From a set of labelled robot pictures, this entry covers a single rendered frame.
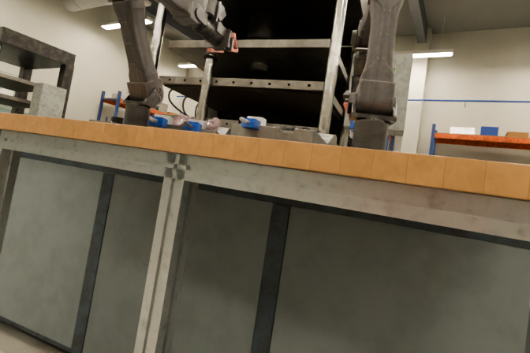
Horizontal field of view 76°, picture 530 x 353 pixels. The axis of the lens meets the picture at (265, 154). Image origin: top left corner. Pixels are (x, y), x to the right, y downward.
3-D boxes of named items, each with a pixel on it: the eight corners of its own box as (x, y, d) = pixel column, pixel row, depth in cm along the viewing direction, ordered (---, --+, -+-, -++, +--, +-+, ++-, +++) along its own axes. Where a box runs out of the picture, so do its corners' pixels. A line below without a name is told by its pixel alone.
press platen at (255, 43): (332, 47, 183) (334, 39, 183) (167, 47, 223) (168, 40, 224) (348, 87, 248) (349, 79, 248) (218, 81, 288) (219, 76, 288)
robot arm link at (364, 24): (352, 34, 99) (371, -65, 71) (383, 36, 98) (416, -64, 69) (348, 69, 95) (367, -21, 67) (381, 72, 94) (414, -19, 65)
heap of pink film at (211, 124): (214, 133, 113) (217, 110, 114) (162, 126, 115) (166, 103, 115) (227, 142, 139) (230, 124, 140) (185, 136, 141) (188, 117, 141)
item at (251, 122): (247, 128, 92) (250, 109, 93) (230, 127, 94) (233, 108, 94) (263, 136, 104) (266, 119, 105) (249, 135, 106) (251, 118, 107)
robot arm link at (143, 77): (147, 101, 97) (121, -27, 84) (166, 102, 94) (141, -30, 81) (132, 106, 92) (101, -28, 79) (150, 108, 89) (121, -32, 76)
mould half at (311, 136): (309, 161, 94) (316, 114, 95) (227, 151, 103) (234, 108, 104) (337, 173, 140) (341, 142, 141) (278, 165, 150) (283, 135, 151)
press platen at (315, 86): (325, 91, 178) (326, 81, 179) (158, 83, 219) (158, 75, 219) (344, 120, 247) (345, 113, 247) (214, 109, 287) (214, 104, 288)
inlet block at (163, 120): (154, 128, 94) (158, 109, 94) (137, 125, 94) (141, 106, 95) (170, 134, 107) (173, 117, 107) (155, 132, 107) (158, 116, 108)
